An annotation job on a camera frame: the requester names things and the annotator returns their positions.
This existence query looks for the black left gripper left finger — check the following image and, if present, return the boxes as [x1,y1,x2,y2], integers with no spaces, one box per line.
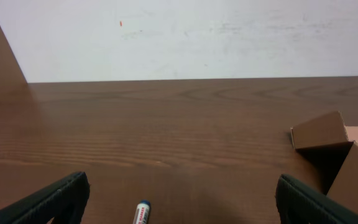
[0,172,90,224]

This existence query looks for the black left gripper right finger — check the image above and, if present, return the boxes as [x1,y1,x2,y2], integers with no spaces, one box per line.
[275,174,358,224]

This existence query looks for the blue whiteboard marker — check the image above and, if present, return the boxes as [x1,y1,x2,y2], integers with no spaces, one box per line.
[132,200,151,224]

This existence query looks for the brown cardboard box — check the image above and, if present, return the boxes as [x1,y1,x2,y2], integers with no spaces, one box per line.
[290,111,358,214]

